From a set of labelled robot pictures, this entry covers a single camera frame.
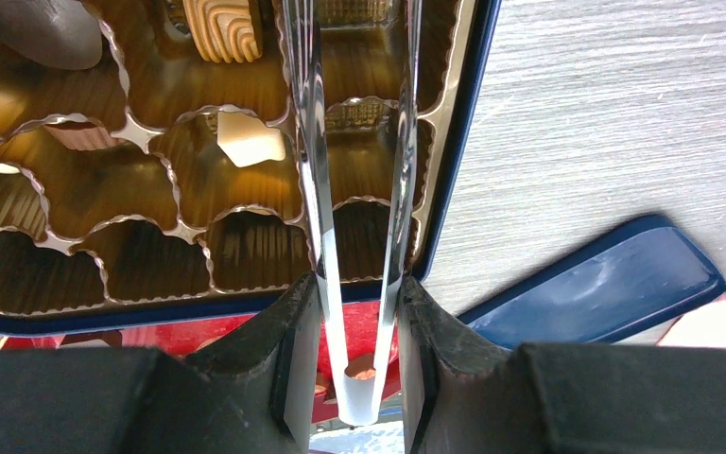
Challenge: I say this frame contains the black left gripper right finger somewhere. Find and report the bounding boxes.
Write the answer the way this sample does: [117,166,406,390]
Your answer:
[397,277,726,453]

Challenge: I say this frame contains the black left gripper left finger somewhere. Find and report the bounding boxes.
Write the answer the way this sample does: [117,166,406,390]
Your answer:
[0,274,320,453]

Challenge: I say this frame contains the blue tin lid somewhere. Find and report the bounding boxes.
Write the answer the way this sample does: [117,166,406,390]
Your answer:
[459,215,726,349]

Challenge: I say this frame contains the metal tongs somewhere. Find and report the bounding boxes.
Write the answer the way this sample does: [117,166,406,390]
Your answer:
[283,1,423,427]

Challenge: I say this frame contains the red round tray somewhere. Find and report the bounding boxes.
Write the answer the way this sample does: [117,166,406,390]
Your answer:
[0,301,379,424]

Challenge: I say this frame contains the white square chocolate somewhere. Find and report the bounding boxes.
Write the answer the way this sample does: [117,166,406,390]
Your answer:
[216,112,286,167]

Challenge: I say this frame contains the blue chocolate tin box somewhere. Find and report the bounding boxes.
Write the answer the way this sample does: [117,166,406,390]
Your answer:
[0,1,501,336]

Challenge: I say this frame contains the ridged caramel chocolate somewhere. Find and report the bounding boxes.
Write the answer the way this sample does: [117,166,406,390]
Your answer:
[182,0,264,63]

